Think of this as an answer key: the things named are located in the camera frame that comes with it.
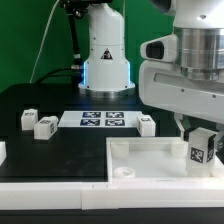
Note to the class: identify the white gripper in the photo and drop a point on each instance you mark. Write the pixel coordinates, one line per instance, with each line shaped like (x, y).
(162, 86)

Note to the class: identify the white square tabletop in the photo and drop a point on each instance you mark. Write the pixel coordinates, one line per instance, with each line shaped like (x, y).
(146, 157)

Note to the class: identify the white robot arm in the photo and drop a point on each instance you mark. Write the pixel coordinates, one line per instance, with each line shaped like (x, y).
(182, 72)

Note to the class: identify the white sheet with tags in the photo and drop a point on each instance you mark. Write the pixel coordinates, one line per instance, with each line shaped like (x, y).
(99, 119)

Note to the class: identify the white front fence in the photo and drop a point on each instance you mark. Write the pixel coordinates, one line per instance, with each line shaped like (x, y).
(116, 195)

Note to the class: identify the white left fence piece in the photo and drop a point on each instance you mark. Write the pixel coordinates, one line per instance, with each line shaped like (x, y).
(2, 152)

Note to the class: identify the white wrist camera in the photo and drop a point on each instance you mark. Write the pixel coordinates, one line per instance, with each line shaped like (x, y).
(163, 49)

